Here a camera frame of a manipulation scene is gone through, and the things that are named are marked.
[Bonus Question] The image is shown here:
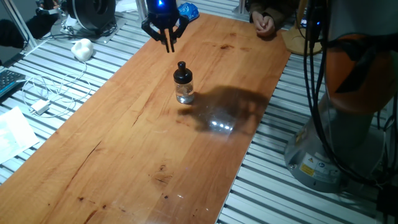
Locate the left forearm brown sleeve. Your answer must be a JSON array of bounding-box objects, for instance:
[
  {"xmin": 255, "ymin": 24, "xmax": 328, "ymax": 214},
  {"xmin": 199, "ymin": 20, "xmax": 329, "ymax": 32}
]
[{"xmin": 262, "ymin": 0, "xmax": 301, "ymax": 30}]

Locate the slanted aluminium post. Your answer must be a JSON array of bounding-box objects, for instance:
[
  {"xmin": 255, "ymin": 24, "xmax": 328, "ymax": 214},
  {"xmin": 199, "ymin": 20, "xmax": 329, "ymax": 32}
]
[{"xmin": 2, "ymin": 0, "xmax": 35, "ymax": 50}]

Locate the grey metal base plate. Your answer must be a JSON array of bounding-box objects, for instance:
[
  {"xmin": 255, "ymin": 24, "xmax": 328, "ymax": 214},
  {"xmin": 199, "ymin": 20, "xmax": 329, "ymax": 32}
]
[{"xmin": 50, "ymin": 15, "xmax": 128, "ymax": 45}]

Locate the person's right hand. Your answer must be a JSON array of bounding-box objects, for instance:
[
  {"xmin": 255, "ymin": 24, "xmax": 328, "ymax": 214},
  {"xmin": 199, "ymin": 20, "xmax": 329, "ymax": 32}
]
[{"xmin": 251, "ymin": 11, "xmax": 266, "ymax": 32}]

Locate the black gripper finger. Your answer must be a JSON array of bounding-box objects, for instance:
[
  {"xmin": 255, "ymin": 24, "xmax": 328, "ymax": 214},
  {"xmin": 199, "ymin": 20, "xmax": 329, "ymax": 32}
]
[
  {"xmin": 169, "ymin": 15, "xmax": 190, "ymax": 53},
  {"xmin": 141, "ymin": 18, "xmax": 170, "ymax": 54}
]

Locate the small clear glass jar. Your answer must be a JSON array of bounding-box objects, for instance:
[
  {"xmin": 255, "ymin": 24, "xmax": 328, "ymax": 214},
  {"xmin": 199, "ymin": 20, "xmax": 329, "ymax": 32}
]
[{"xmin": 174, "ymin": 79, "xmax": 195, "ymax": 105}]

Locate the white charger adapter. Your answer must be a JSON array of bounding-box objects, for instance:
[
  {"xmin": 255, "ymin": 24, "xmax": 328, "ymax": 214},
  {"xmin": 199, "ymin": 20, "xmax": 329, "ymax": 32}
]
[{"xmin": 30, "ymin": 99, "xmax": 51, "ymax": 116}]

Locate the black sleeved forearm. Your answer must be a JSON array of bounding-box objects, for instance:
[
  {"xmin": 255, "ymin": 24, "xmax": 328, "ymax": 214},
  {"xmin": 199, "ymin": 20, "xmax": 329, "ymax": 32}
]
[{"xmin": 0, "ymin": 12, "xmax": 60, "ymax": 49}]

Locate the white rounded plastic lump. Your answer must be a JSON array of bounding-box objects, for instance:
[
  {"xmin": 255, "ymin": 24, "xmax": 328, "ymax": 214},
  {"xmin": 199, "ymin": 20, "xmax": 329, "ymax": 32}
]
[{"xmin": 70, "ymin": 38, "xmax": 95, "ymax": 62}]

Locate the black computer keyboard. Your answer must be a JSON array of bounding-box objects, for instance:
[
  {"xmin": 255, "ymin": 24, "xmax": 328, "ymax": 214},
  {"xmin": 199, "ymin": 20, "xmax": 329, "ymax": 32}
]
[{"xmin": 0, "ymin": 68, "xmax": 27, "ymax": 98}]

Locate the blue plastic bag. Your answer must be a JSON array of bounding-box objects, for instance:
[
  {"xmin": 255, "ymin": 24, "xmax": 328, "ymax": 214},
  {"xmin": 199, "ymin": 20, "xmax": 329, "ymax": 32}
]
[{"xmin": 177, "ymin": 2, "xmax": 200, "ymax": 22}]

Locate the white paper sheet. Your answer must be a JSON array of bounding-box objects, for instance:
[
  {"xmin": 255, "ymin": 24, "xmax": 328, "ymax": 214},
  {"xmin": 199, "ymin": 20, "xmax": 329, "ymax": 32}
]
[{"xmin": 0, "ymin": 106, "xmax": 40, "ymax": 165}]

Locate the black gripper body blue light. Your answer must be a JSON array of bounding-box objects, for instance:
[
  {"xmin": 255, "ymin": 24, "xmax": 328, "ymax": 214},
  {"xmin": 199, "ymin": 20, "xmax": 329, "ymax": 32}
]
[{"xmin": 145, "ymin": 0, "xmax": 184, "ymax": 31}]

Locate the thin white cable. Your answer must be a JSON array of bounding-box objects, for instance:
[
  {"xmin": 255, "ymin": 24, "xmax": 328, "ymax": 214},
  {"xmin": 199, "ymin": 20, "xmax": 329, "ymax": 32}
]
[{"xmin": 21, "ymin": 60, "xmax": 93, "ymax": 119}]

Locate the round wooden stool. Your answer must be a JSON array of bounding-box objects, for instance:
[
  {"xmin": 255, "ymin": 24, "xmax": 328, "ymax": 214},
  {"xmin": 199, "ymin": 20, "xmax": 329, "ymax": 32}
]
[{"xmin": 281, "ymin": 26, "xmax": 324, "ymax": 57}]

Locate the upright aluminium post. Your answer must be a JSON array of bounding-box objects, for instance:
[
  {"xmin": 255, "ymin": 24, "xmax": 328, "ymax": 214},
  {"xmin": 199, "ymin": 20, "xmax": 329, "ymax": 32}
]
[{"xmin": 135, "ymin": 0, "xmax": 149, "ymax": 24}]

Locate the person's left hand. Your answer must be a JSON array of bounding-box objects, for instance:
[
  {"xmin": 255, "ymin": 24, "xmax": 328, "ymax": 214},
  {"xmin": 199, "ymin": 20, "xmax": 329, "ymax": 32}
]
[{"xmin": 257, "ymin": 17, "xmax": 276, "ymax": 37}]

